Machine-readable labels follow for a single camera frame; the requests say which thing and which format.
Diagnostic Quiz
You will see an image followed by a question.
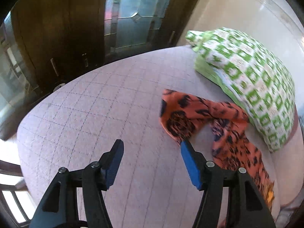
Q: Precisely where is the glass panel door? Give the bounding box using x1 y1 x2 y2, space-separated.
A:
104 0 171 63

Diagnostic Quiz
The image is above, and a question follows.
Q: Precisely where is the pale lilac quilted mattress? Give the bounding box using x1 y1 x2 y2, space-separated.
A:
16 45 304 228

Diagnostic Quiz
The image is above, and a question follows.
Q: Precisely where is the dark wooden door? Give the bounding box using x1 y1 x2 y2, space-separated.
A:
11 0 106 92

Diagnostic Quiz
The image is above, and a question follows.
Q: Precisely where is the orange black floral garment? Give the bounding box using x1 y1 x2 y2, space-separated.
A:
160 89 275 208

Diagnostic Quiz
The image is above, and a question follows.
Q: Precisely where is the green white patterned pillow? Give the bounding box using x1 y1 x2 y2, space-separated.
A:
185 27 296 152

